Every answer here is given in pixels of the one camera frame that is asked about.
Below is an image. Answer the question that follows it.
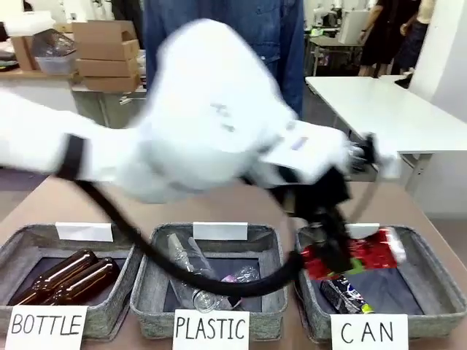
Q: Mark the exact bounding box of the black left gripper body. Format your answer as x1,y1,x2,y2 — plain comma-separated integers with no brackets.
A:
275,170,355,249

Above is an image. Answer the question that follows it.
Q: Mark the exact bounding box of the crushed red can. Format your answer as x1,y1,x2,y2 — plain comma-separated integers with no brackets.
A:
300,226,407,282

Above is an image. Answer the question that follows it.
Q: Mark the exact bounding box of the crushed black can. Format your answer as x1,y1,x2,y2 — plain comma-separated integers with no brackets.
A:
320,274,377,316

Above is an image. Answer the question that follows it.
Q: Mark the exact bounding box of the clear plastic bottle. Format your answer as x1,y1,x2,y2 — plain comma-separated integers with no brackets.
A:
166,233,206,280
220,265,260,286
190,289,220,313

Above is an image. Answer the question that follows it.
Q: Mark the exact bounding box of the brown glass bottle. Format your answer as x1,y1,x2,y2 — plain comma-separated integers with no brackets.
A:
7,249,99,306
39,257,121,306

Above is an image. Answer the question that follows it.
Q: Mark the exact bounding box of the grey basket labelled plastic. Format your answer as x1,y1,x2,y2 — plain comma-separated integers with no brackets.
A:
129,222,288,343

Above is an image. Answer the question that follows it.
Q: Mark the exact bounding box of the white paper label can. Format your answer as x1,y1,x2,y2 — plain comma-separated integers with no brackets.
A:
330,313,409,350

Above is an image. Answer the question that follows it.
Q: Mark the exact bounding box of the grey basket labelled can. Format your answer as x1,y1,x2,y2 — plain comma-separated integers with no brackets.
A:
291,224,467,343

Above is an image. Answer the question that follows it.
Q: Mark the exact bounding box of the grey basket labelled bottle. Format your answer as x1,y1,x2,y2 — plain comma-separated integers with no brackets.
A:
0,222,144,342

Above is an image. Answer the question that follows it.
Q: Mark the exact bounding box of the black mesh basket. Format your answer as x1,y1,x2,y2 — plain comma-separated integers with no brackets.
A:
31,30,77,58

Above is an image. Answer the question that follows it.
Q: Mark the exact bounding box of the blank white card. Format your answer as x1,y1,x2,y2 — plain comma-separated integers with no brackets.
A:
55,222,115,243
192,221,249,241
344,223,380,238

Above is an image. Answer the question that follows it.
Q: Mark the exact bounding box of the white table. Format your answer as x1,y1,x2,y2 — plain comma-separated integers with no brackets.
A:
304,74,467,219

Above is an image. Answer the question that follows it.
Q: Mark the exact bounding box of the white paper label plastic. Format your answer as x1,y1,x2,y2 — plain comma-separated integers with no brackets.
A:
171,308,251,350

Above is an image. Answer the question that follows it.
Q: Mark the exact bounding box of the black object on table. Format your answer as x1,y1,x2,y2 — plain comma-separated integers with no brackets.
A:
393,71,415,89

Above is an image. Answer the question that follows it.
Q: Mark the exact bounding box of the background green desk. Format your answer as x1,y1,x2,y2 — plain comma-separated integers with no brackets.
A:
305,28,366,77

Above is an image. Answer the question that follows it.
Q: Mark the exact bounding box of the person in denim shirt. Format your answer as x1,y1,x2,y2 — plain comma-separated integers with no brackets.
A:
142,0,306,120

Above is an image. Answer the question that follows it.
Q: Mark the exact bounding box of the background person in black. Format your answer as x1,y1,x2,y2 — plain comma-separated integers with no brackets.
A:
358,0,419,78

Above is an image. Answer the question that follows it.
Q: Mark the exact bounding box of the white background box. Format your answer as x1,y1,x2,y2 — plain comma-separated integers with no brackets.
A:
338,9,371,46

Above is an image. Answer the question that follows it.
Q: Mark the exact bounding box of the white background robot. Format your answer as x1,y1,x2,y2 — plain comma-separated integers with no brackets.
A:
312,2,331,28

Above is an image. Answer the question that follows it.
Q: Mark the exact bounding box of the background person in dark skirt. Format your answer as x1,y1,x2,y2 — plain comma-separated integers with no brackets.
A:
392,0,436,75

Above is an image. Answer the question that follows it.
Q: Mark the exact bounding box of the flat cardboard box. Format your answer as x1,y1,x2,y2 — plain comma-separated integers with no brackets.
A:
75,57,140,78
82,74,142,93

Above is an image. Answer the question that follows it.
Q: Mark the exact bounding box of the open cardboard box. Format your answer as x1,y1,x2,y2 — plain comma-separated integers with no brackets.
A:
71,20,141,61

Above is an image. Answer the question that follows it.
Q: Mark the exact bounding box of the white paper label bottle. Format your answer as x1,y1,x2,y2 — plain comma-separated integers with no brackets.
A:
4,306,89,350

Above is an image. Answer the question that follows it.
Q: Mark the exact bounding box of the clear plastic bin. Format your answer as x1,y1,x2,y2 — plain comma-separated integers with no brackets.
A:
34,54,78,75

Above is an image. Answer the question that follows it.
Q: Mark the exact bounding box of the white workbench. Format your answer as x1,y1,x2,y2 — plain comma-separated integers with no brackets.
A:
0,69,147,129

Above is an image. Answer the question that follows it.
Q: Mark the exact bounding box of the small cardboard box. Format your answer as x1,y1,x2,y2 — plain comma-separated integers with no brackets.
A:
9,35,40,71

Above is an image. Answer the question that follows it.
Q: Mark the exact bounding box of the white foam box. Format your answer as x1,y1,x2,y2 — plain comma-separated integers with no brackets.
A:
3,10,55,37

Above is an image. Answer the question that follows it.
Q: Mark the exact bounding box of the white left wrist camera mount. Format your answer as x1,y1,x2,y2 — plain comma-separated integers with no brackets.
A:
348,132,401,180

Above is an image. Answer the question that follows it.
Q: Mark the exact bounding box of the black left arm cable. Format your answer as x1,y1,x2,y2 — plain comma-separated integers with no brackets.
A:
74,133,381,299

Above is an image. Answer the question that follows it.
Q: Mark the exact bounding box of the black left arm strap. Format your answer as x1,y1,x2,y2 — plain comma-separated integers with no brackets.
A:
58,133,85,180

